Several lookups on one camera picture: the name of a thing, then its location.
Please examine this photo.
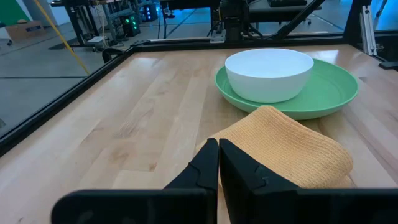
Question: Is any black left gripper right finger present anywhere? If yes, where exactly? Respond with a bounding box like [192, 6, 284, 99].
[219, 138, 398, 224]

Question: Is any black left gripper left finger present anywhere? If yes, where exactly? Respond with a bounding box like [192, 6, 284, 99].
[51, 138, 220, 224]

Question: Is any white bowl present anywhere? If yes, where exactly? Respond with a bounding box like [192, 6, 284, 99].
[224, 48, 315, 103]

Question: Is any folded yellow cloth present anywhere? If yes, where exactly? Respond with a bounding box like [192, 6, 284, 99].
[195, 105, 354, 189]

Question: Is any green plate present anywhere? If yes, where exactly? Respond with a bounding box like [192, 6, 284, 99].
[214, 58, 359, 121]

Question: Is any silver mounting plate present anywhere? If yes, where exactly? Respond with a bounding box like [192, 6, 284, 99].
[210, 29, 226, 44]

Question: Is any black computer case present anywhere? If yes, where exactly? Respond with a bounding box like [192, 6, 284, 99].
[123, 14, 141, 37]

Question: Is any silver aluminium bar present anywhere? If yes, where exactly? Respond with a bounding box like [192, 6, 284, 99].
[359, 5, 377, 56]

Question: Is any large cardboard box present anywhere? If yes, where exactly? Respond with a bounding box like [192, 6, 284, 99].
[4, 20, 46, 41]

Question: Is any black metal table frame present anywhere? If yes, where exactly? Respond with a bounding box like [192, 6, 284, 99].
[0, 0, 398, 156]

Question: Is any yellow floor cable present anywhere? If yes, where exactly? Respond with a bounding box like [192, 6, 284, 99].
[32, 0, 91, 75]

